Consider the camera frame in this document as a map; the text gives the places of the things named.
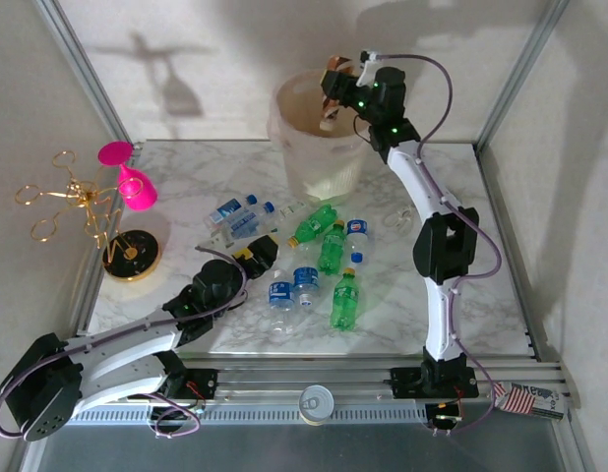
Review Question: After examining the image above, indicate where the clear bottle green label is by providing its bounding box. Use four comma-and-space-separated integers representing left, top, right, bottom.
274, 200, 309, 230

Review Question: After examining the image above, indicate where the clear unlabelled plastic bottle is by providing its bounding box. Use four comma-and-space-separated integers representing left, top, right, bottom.
205, 229, 259, 257

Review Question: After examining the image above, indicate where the green Sprite bottle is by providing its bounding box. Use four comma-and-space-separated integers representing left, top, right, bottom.
317, 219, 348, 275
330, 266, 360, 331
286, 206, 338, 250

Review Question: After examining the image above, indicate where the translucent plastic bin liner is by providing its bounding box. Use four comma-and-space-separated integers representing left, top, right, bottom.
267, 83, 379, 168

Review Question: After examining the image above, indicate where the white ribbed plastic bin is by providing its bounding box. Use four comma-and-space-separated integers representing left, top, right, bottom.
269, 68, 379, 206

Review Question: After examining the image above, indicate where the clear bottle blue label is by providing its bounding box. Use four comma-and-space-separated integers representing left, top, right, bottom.
292, 265, 321, 309
267, 268, 296, 335

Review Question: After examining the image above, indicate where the blue cap bottle pale label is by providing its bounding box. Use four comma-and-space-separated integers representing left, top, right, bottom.
217, 201, 276, 242

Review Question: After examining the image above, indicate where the blue cap bottle dark label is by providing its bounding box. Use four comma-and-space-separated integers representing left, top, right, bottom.
204, 194, 260, 230

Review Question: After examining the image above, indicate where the Pepsi bottle blue cap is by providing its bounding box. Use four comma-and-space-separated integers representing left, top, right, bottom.
345, 218, 372, 266

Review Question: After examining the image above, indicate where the pink plastic wine glass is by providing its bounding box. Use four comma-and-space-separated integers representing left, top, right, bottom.
97, 141, 159, 212

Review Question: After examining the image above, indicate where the small black controller board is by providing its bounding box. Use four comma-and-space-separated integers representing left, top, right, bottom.
428, 401, 463, 429
149, 405, 206, 425

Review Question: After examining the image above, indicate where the tin can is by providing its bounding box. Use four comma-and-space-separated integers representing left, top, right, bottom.
297, 384, 333, 427

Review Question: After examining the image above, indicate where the flag print carton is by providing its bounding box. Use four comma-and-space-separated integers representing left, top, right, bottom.
489, 381, 566, 422

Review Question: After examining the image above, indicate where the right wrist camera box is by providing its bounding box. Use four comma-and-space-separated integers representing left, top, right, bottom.
358, 47, 380, 89

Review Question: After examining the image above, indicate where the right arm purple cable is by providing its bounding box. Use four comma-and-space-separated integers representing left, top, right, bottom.
372, 52, 503, 438

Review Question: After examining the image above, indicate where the gold wire glass holder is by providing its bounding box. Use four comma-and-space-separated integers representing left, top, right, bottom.
14, 149, 163, 282

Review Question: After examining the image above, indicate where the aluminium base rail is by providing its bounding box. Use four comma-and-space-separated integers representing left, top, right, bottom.
35, 358, 580, 409

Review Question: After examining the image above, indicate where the slotted grey cable duct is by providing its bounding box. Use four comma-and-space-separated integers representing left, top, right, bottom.
50, 405, 433, 427

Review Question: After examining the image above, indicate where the aluminium frame post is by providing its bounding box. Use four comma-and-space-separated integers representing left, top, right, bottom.
472, 0, 571, 151
31, 0, 144, 151

